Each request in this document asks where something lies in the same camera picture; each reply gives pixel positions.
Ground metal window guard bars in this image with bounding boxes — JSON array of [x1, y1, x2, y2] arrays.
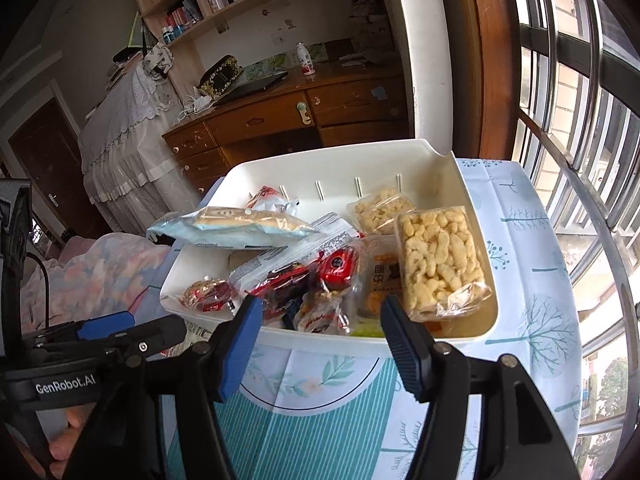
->
[[505, 0, 640, 480]]

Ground green snack packet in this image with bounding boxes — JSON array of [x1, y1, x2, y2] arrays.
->
[[350, 322, 388, 339]]

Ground small puffed rice cake packet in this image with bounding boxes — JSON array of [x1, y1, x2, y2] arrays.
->
[[347, 187, 417, 236]]

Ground dark laptop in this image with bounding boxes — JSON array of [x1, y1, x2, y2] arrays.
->
[[215, 70, 290, 107]]

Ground black patterned box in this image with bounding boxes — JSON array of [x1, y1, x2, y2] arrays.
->
[[199, 56, 246, 101]]

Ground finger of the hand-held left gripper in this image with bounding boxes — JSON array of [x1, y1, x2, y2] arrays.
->
[[22, 310, 136, 353], [107, 314, 187, 361]]

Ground red candy wrapper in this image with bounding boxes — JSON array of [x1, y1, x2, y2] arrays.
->
[[179, 276, 238, 313]]

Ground white plastic bin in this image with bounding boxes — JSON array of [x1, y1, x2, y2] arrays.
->
[[159, 139, 500, 346]]

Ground clear red print bun packet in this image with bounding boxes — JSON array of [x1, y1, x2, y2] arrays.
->
[[292, 290, 352, 336]]

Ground wooden window frame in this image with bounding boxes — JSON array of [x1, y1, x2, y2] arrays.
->
[[450, 0, 521, 161]]

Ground large puffed rice cake packet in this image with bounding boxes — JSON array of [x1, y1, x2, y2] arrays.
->
[[394, 205, 493, 322]]

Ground wooden desk with drawers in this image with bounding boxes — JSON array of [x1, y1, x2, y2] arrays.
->
[[162, 55, 416, 196]]

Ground brown wooden door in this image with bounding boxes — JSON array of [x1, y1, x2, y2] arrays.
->
[[7, 97, 118, 241]]

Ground person's left hand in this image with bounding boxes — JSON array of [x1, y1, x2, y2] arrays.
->
[[48, 402, 98, 480]]

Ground clear bag of red snacks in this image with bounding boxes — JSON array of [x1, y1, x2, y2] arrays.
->
[[229, 212, 368, 311]]

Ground tree print tablecloth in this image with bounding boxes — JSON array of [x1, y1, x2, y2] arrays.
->
[[135, 157, 583, 480]]

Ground floral blanket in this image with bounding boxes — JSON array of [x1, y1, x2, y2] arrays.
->
[[20, 232, 173, 331]]

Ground patterned cloth bag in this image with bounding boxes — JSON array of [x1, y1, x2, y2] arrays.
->
[[142, 42, 176, 81]]

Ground clear orange puff snack packet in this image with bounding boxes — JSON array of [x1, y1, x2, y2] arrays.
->
[[357, 235, 408, 323]]

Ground clear bread packet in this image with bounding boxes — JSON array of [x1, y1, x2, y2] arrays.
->
[[146, 206, 321, 251]]

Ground white drink bottle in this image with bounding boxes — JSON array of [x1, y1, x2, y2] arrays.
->
[[295, 42, 317, 76]]

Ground white charger cable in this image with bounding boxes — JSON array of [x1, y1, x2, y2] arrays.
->
[[172, 94, 217, 128]]

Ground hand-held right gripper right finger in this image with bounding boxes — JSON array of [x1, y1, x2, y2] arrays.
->
[[380, 294, 583, 480]]

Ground doll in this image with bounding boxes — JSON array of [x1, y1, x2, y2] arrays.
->
[[345, 0, 401, 58]]

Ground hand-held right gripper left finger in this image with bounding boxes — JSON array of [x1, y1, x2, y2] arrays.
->
[[62, 295, 264, 480]]

